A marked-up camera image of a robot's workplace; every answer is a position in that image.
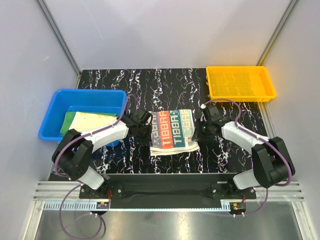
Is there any blue red patterned towel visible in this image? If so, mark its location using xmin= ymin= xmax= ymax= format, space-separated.
xmin=150 ymin=109 xmax=200 ymax=157

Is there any lime green patterned towel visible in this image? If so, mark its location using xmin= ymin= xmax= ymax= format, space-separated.
xmin=67 ymin=111 xmax=118 ymax=132

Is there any green microfiber towel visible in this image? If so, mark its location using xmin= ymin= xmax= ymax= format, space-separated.
xmin=60 ymin=111 xmax=76 ymax=136

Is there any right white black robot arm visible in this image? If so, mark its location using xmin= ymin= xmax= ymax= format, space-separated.
xmin=192 ymin=104 xmax=295 ymax=199

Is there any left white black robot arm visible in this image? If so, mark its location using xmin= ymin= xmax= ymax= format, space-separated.
xmin=51 ymin=108 xmax=153 ymax=198

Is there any yellow plastic tray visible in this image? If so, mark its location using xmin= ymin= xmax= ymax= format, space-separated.
xmin=206 ymin=66 xmax=277 ymax=102

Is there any blue plastic bin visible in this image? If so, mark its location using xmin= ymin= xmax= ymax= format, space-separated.
xmin=38 ymin=89 xmax=127 ymax=142

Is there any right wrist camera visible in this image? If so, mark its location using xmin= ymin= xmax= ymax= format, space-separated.
xmin=200 ymin=104 xmax=223 ymax=124

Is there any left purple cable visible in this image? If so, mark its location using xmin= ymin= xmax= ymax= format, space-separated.
xmin=53 ymin=94 xmax=141 ymax=238

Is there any purple cable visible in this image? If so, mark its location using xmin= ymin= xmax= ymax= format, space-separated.
xmin=53 ymin=94 xmax=141 ymax=238
xmin=202 ymin=99 xmax=293 ymax=218

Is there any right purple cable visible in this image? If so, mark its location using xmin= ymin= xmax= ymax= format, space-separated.
xmin=202 ymin=99 xmax=293 ymax=218

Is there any slotted cable duct rail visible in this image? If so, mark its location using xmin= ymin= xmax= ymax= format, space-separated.
xmin=44 ymin=200 xmax=231 ymax=213

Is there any left aluminium frame post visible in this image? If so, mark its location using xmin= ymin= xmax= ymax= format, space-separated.
xmin=35 ymin=0 xmax=82 ymax=79

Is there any aluminium frame post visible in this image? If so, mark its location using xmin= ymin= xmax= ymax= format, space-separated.
xmin=256 ymin=0 xmax=300 ymax=66
xmin=35 ymin=0 xmax=82 ymax=79

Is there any right aluminium frame post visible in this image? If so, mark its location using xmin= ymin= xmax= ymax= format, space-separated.
xmin=256 ymin=0 xmax=300 ymax=66

